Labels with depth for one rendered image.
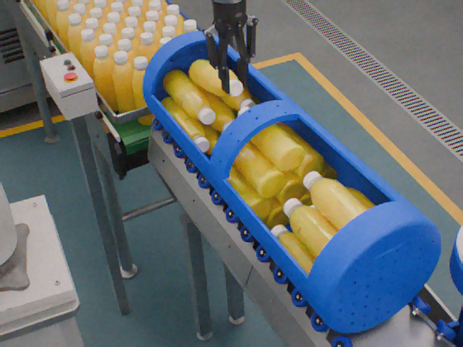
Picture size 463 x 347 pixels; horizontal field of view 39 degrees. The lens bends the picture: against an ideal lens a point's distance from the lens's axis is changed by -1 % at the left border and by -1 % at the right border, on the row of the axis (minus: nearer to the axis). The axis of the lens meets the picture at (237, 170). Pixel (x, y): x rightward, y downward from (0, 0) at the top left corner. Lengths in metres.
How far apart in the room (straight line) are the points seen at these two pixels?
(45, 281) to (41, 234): 0.13
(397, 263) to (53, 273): 0.71
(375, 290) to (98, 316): 1.59
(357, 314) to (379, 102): 2.50
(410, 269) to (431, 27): 3.31
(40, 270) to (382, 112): 2.53
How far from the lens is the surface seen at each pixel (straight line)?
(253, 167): 1.47
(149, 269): 2.83
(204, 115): 1.67
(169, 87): 1.79
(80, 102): 1.94
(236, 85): 1.59
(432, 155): 3.41
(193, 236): 2.15
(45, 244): 1.52
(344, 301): 1.27
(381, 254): 1.25
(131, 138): 2.01
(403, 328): 1.46
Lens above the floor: 2.08
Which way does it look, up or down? 40 degrees down
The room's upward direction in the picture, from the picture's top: 3 degrees counter-clockwise
